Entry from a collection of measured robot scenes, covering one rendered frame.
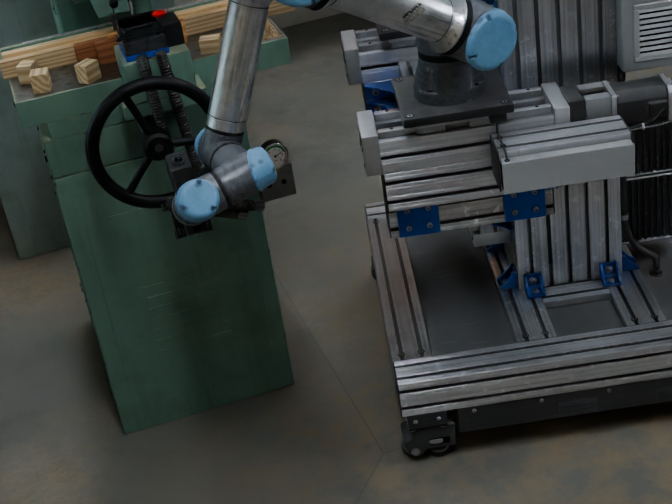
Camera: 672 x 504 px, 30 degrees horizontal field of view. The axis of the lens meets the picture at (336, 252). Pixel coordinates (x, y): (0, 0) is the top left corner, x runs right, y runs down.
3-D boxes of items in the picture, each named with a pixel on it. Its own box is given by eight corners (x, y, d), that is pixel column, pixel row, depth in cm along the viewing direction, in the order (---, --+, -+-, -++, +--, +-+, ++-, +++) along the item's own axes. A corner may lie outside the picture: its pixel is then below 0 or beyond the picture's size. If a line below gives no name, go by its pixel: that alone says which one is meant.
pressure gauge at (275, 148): (265, 180, 281) (259, 147, 277) (261, 173, 284) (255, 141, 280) (292, 173, 282) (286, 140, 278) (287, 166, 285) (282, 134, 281)
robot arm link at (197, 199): (231, 206, 224) (190, 229, 223) (225, 211, 235) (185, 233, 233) (210, 168, 224) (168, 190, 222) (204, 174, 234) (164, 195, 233)
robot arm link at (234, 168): (248, 131, 235) (197, 158, 233) (270, 152, 226) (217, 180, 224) (262, 165, 240) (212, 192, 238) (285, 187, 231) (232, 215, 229)
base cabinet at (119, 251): (122, 437, 307) (50, 181, 272) (90, 320, 356) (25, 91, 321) (296, 384, 316) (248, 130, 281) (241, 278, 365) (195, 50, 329)
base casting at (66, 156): (51, 180, 272) (40, 142, 268) (26, 90, 321) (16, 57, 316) (248, 129, 281) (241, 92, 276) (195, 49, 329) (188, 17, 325)
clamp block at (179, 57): (130, 106, 260) (121, 66, 255) (120, 84, 271) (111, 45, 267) (199, 89, 263) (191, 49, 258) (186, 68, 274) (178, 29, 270)
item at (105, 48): (100, 65, 275) (95, 44, 272) (99, 63, 276) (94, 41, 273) (185, 45, 278) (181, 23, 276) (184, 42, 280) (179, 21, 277)
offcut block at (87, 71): (90, 75, 270) (86, 57, 268) (102, 77, 268) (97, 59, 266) (78, 83, 267) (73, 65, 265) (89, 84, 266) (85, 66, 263)
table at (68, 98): (24, 146, 257) (17, 120, 254) (12, 96, 283) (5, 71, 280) (305, 76, 269) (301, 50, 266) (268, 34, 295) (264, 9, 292)
